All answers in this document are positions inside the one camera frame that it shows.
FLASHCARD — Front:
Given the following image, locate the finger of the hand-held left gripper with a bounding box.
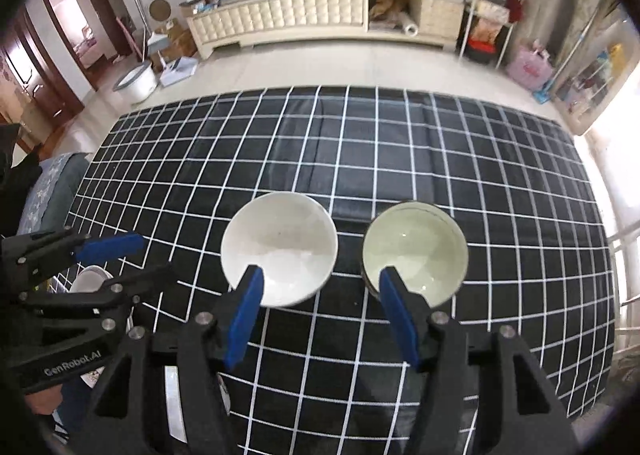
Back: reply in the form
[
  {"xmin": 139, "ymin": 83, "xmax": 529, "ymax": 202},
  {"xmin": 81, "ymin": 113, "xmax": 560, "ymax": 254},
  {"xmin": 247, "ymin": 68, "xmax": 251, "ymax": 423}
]
[
  {"xmin": 0, "ymin": 229, "xmax": 147, "ymax": 286},
  {"xmin": 17, "ymin": 262, "xmax": 178, "ymax": 318}
]

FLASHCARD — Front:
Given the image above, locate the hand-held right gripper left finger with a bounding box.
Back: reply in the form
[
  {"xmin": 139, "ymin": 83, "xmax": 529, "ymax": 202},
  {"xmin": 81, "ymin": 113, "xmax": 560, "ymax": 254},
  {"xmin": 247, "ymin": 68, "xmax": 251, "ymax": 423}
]
[{"xmin": 75, "ymin": 265, "xmax": 264, "ymax": 455}]

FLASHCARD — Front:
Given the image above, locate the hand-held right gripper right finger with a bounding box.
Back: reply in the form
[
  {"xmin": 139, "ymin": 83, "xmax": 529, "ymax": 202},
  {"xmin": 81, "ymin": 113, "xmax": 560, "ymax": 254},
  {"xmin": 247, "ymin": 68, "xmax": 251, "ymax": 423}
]
[{"xmin": 379, "ymin": 269, "xmax": 581, "ymax": 455}]

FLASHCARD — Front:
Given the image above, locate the white bowl with pink flower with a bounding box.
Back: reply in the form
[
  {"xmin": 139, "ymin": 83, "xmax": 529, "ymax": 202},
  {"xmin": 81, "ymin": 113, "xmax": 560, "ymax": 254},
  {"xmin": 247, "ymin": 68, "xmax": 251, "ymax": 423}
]
[{"xmin": 69, "ymin": 265, "xmax": 135, "ymax": 336}]

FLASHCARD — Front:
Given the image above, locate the green patterned bowl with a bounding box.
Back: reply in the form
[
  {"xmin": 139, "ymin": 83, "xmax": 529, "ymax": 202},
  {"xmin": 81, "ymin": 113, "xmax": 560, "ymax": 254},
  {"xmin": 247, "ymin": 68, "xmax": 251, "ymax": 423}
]
[{"xmin": 361, "ymin": 200, "xmax": 470, "ymax": 308}]

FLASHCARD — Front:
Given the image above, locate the plain white bowl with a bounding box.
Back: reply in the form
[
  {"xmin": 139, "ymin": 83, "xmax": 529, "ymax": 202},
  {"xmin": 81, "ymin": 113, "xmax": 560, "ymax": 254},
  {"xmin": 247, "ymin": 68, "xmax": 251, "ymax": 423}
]
[{"xmin": 220, "ymin": 192, "xmax": 339, "ymax": 307}]

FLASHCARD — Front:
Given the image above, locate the large pink floral plate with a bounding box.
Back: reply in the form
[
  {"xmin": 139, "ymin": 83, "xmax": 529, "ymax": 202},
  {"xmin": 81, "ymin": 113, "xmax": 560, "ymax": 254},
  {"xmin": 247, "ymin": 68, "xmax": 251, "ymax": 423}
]
[{"xmin": 80, "ymin": 365, "xmax": 232, "ymax": 442}]

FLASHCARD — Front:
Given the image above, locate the person's left hand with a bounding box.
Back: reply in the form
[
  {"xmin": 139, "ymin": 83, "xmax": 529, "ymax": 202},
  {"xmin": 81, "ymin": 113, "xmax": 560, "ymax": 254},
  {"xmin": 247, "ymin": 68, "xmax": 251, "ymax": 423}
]
[{"xmin": 22, "ymin": 387, "xmax": 65, "ymax": 417}]

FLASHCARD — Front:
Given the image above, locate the blue-grey floral sofa cover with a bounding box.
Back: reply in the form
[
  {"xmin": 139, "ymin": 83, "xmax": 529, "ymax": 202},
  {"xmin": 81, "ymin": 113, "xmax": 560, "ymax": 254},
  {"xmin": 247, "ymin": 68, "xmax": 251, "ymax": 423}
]
[{"xmin": 20, "ymin": 152, "xmax": 92, "ymax": 236}]

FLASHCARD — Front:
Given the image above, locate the dark cloth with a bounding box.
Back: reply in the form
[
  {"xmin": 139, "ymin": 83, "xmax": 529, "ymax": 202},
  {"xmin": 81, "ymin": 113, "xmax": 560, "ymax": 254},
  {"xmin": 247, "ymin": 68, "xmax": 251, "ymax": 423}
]
[{"xmin": 0, "ymin": 122, "xmax": 43, "ymax": 236}]

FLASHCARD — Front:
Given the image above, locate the white mop bucket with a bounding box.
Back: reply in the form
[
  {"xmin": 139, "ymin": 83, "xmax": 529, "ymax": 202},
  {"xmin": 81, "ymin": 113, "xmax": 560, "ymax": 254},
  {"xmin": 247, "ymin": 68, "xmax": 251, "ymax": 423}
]
[{"xmin": 114, "ymin": 61, "xmax": 160, "ymax": 103}]

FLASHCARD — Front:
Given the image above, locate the black checked tablecloth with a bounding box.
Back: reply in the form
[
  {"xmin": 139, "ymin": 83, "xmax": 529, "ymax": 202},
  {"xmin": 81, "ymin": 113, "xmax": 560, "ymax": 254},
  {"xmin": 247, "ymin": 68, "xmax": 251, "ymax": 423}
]
[{"xmin": 62, "ymin": 85, "xmax": 618, "ymax": 455}]

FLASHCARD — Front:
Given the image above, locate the white dustpan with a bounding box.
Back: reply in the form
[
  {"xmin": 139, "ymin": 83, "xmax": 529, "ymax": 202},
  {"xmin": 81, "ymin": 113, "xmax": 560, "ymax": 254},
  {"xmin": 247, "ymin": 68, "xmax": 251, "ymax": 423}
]
[{"xmin": 159, "ymin": 56, "xmax": 198, "ymax": 86}]

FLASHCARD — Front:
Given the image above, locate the brown wooden door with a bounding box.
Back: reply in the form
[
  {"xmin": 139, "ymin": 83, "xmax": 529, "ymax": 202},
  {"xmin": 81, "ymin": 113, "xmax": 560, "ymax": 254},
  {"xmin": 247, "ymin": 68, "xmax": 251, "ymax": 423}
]
[{"xmin": 0, "ymin": 10, "xmax": 86, "ymax": 136}]

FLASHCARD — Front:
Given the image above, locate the cardboard box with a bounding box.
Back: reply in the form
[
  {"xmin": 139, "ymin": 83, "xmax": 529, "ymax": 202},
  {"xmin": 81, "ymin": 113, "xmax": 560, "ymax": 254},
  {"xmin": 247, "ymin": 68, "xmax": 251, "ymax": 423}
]
[{"xmin": 160, "ymin": 25, "xmax": 197, "ymax": 61}]

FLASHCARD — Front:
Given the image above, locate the white mop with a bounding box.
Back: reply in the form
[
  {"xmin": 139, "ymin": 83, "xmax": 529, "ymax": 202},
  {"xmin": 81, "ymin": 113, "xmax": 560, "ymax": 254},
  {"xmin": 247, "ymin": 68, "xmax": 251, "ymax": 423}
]
[{"xmin": 125, "ymin": 0, "xmax": 151, "ymax": 61}]

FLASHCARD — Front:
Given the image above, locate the pink bag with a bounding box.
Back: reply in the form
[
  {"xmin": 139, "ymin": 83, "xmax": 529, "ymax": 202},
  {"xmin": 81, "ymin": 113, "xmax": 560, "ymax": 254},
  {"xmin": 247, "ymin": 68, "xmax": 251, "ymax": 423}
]
[{"xmin": 506, "ymin": 41, "xmax": 555, "ymax": 92}]

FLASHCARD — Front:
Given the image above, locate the cream television cabinet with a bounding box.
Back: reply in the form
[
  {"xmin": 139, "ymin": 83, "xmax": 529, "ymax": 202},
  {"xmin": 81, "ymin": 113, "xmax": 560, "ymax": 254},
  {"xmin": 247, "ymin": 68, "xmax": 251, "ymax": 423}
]
[{"xmin": 186, "ymin": 0, "xmax": 468, "ymax": 60}]

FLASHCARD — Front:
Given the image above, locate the white metal shelf rack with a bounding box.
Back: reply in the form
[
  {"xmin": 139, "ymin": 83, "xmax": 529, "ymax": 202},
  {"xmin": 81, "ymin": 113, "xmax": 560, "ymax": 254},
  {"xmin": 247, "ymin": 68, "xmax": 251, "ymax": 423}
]
[{"xmin": 457, "ymin": 0, "xmax": 529, "ymax": 68}]

